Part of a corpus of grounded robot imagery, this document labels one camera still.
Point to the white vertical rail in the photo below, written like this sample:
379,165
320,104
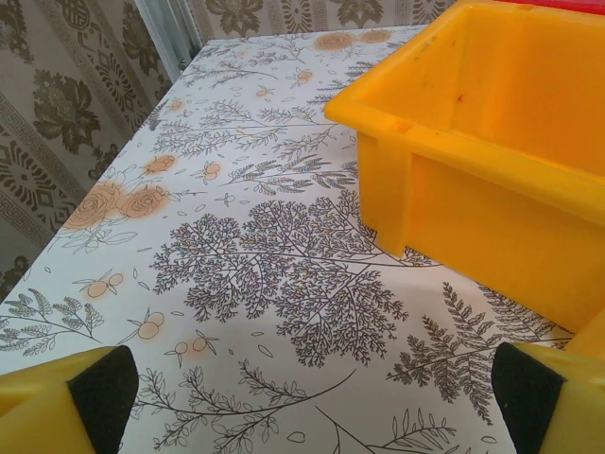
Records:
170,33

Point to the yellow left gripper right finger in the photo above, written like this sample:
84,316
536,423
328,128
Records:
567,406

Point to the red plastic bin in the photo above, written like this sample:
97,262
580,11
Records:
567,5

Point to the yellow plastic bin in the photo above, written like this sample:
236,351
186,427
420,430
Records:
472,213

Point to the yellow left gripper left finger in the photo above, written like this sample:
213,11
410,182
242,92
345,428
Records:
38,411

